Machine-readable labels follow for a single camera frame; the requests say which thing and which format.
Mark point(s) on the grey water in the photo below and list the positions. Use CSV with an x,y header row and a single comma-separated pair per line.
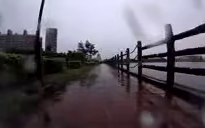
x,y
196,81

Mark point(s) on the green hedge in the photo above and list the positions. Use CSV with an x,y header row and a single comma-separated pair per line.
x,y
10,63

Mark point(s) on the dark wooden rail fence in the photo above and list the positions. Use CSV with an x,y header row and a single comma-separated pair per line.
x,y
170,66

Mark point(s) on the grass verge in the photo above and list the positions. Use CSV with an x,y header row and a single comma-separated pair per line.
x,y
63,79

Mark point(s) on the group of trees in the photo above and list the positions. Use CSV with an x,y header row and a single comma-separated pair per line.
x,y
88,48

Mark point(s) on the wide building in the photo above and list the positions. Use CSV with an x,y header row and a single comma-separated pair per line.
x,y
13,42

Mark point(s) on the wet red paved path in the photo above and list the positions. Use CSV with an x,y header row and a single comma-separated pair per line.
x,y
100,100

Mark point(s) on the tall tower building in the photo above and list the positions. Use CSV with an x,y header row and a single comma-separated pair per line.
x,y
51,40

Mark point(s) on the dark pole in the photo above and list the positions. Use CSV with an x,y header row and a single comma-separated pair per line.
x,y
38,50

